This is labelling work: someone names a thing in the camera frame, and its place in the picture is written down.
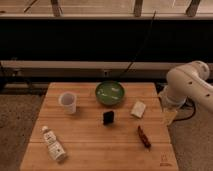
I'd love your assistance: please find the green bowl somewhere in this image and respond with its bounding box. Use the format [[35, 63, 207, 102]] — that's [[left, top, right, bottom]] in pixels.
[[95, 81, 125, 106]]

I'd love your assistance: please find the white plastic cup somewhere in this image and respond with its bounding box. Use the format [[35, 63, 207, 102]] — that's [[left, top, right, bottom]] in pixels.
[[58, 92, 77, 114]]

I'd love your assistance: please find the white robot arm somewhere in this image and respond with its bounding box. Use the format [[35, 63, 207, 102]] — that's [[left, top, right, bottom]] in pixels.
[[158, 61, 213, 125]]

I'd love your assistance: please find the white rectangular block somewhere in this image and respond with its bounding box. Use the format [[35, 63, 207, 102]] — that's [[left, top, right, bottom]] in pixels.
[[131, 101, 146, 118]]

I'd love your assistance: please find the dark red snack bar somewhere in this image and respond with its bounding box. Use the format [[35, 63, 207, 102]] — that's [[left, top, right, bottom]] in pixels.
[[138, 126, 151, 149]]

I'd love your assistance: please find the small labelled plastic bottle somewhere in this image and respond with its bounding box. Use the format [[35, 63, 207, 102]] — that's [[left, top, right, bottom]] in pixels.
[[42, 126, 67, 163]]

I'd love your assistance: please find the black cable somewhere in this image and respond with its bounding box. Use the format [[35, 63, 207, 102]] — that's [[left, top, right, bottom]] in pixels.
[[117, 9, 158, 81]]

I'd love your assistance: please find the black eraser block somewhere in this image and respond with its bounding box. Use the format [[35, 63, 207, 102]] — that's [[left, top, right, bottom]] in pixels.
[[103, 111, 114, 125]]

